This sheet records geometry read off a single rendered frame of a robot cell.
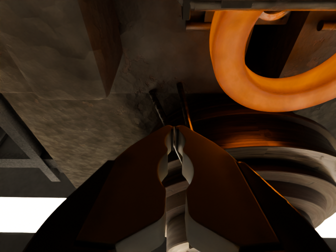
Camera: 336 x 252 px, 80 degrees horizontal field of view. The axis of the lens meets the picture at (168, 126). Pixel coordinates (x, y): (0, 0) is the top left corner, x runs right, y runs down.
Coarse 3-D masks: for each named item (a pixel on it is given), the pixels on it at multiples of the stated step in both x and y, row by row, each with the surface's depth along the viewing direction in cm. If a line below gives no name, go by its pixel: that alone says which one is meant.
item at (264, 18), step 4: (264, 12) 27; (280, 12) 27; (284, 12) 27; (288, 12) 27; (260, 16) 27; (264, 16) 27; (268, 16) 27; (272, 16) 27; (276, 16) 27; (280, 16) 27; (284, 16) 27; (288, 16) 27; (256, 20) 28; (260, 20) 28; (264, 20) 28; (268, 20) 28; (272, 20) 28; (276, 20) 28; (280, 20) 28; (284, 20) 27
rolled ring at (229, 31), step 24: (216, 24) 19; (240, 24) 18; (216, 48) 20; (240, 48) 20; (216, 72) 22; (240, 72) 22; (312, 72) 24; (240, 96) 24; (264, 96) 24; (288, 96) 24; (312, 96) 24
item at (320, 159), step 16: (208, 128) 32; (224, 128) 31; (240, 128) 31; (256, 128) 31; (272, 128) 31; (288, 128) 31; (304, 128) 33; (224, 144) 28; (240, 144) 28; (256, 144) 27; (272, 144) 27; (288, 144) 28; (304, 144) 28; (320, 144) 31; (176, 160) 30; (240, 160) 30; (256, 160) 30; (272, 160) 30; (288, 160) 30; (304, 160) 30; (320, 160) 30
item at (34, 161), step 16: (0, 96) 393; (0, 112) 383; (16, 112) 425; (16, 128) 438; (32, 144) 489; (0, 160) 520; (16, 160) 519; (32, 160) 508; (48, 160) 516; (48, 176) 570
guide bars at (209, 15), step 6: (204, 12) 23; (210, 12) 23; (204, 18) 24; (210, 18) 24; (186, 24) 24; (192, 24) 24; (198, 24) 24; (204, 24) 24; (210, 24) 24; (318, 24) 24; (324, 24) 24; (330, 24) 24; (186, 30) 24; (192, 30) 24; (198, 30) 24; (204, 30) 24; (318, 30) 24; (324, 30) 24; (330, 30) 24
